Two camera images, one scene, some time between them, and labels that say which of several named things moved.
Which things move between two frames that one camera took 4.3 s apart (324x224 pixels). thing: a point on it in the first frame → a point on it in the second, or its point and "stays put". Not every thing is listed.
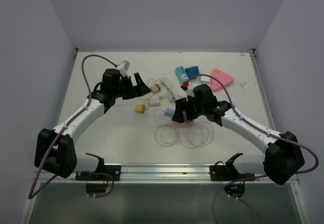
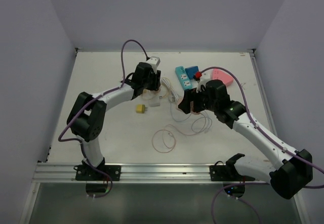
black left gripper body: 117,90 → 152,82
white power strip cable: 171,89 stays put
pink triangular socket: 224,78 stays put
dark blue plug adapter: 192,71 stays put
